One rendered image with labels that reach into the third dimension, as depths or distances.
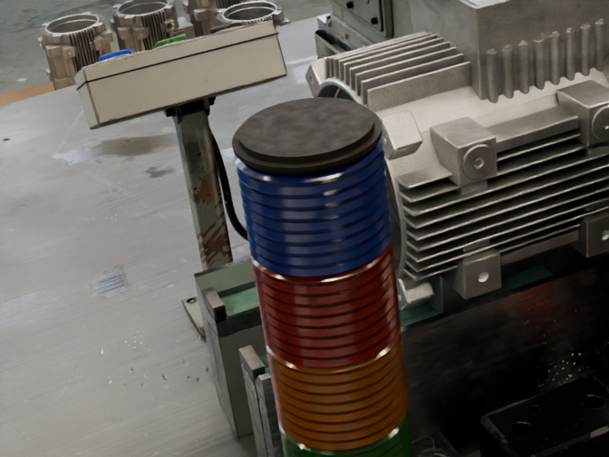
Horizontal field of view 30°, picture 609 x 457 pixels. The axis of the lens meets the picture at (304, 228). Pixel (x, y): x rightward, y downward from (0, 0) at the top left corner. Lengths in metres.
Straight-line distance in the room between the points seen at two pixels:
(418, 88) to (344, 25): 0.76
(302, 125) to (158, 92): 0.52
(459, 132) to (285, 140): 0.33
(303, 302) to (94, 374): 0.62
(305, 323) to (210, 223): 0.58
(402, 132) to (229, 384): 0.28
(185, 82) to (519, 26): 0.31
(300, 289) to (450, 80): 0.37
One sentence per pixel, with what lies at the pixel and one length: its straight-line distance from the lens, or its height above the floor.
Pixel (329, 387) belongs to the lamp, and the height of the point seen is 1.11.
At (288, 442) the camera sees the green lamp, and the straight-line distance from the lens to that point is 0.52.
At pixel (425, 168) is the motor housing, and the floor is 1.05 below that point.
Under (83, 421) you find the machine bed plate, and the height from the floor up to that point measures 0.80.
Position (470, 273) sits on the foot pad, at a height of 0.98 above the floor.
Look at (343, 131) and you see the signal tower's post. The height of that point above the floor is 1.22.
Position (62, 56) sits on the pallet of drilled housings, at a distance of 3.41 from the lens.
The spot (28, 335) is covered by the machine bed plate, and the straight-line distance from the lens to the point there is 1.14.
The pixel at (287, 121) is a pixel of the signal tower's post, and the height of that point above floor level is 1.22.
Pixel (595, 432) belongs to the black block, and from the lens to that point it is 0.84.
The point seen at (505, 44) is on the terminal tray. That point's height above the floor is 1.11.
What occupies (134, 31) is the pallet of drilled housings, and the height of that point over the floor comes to 0.31.
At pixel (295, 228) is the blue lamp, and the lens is 0.44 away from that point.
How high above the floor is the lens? 1.41
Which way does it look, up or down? 30 degrees down
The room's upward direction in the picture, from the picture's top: 8 degrees counter-clockwise
